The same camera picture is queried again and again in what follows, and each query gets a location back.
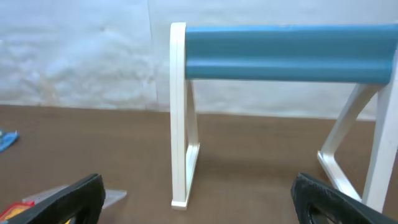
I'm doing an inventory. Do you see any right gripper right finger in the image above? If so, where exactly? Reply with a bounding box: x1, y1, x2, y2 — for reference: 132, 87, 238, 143
290, 172, 398, 224

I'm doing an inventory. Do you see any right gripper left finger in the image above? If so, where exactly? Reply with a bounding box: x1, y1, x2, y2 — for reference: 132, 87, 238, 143
7, 173, 106, 224

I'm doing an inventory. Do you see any red and yellow tip box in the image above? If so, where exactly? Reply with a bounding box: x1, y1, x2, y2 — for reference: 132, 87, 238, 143
0, 184, 127, 224

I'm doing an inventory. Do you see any blue cloth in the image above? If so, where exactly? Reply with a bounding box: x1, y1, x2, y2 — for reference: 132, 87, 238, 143
0, 128, 21, 153

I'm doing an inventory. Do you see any white and blue stand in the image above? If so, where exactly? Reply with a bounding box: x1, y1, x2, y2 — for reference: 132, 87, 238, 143
169, 21, 398, 214

